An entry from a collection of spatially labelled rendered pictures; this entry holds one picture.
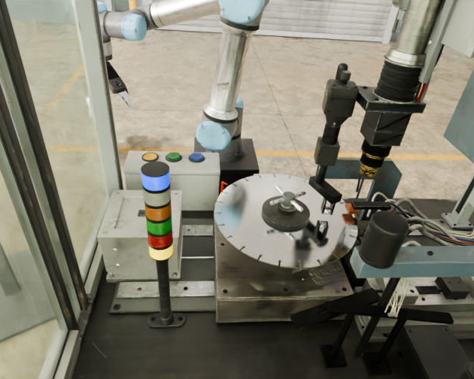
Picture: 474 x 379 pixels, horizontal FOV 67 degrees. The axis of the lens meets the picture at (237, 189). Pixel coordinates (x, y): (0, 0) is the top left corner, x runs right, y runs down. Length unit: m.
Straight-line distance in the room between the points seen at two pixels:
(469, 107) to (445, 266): 0.27
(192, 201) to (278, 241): 0.43
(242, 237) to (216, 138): 0.50
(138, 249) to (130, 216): 0.09
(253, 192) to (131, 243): 0.31
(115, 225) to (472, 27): 0.77
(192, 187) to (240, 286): 0.40
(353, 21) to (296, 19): 0.98
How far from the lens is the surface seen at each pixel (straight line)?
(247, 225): 0.80
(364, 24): 7.20
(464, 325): 1.00
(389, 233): 0.60
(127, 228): 0.87
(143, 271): 0.93
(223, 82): 1.14
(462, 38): 0.68
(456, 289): 0.93
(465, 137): 0.66
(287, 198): 0.81
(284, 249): 0.76
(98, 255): 0.98
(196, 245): 1.02
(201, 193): 1.11
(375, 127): 0.75
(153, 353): 0.85
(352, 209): 0.88
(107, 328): 0.89
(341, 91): 0.73
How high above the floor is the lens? 1.48
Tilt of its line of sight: 36 degrees down
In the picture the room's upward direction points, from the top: 5 degrees clockwise
